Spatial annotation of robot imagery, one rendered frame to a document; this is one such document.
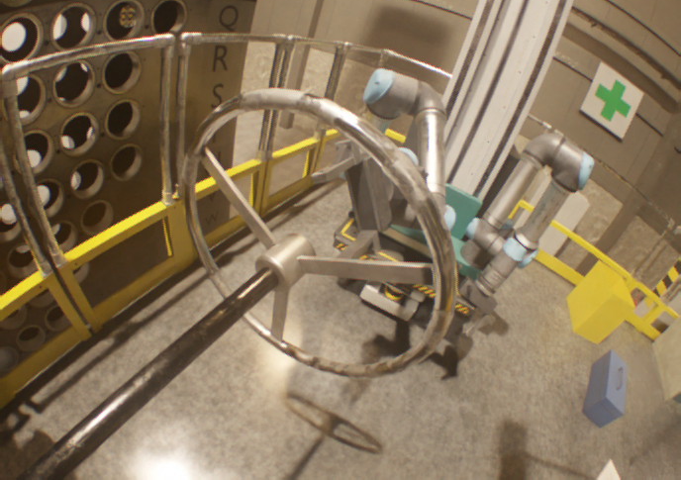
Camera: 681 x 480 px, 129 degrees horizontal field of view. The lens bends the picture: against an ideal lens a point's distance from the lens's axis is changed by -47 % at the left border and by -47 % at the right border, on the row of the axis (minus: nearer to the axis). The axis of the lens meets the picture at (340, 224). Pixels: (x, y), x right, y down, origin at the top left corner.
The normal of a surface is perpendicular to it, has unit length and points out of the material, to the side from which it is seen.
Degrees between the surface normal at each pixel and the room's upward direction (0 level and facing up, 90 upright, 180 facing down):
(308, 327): 0
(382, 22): 90
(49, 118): 90
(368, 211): 90
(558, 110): 90
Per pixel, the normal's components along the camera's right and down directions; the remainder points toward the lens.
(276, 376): 0.25, -0.76
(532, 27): -0.42, 0.47
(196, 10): 0.84, 0.48
